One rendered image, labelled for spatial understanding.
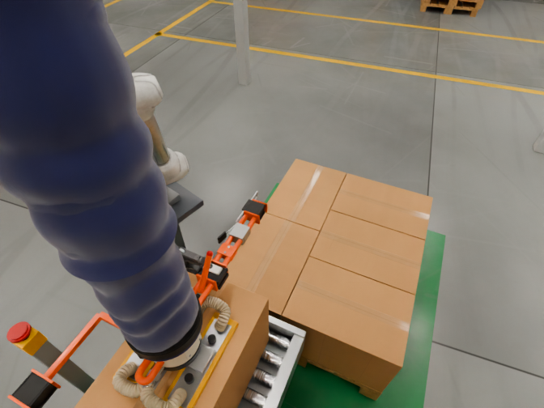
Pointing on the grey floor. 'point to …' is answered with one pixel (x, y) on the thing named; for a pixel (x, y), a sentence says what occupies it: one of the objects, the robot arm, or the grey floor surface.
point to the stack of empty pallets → (453, 6)
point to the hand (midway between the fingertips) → (214, 271)
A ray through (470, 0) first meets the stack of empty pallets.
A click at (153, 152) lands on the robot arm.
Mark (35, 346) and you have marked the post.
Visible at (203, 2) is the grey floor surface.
